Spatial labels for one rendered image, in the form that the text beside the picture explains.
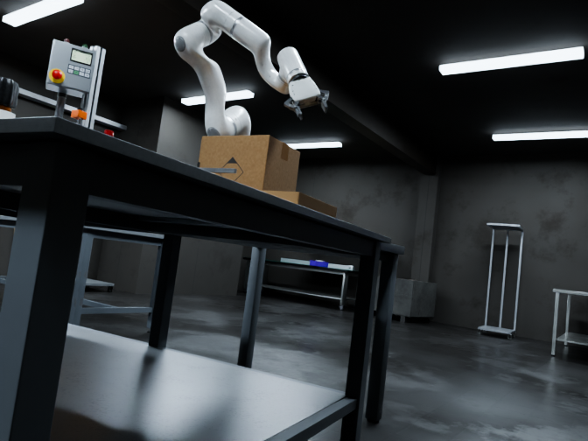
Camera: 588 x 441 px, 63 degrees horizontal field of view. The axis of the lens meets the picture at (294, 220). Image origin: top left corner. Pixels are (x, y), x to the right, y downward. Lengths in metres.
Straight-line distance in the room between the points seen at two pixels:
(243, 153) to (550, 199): 6.87
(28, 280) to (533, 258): 7.78
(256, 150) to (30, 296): 1.16
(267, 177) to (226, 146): 0.21
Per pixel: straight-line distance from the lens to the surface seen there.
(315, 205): 1.33
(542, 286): 8.13
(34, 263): 0.69
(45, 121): 0.67
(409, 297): 7.49
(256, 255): 2.76
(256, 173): 1.70
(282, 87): 1.94
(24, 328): 0.70
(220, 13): 2.00
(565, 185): 8.27
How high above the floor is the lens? 0.69
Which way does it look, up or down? 5 degrees up
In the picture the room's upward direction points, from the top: 7 degrees clockwise
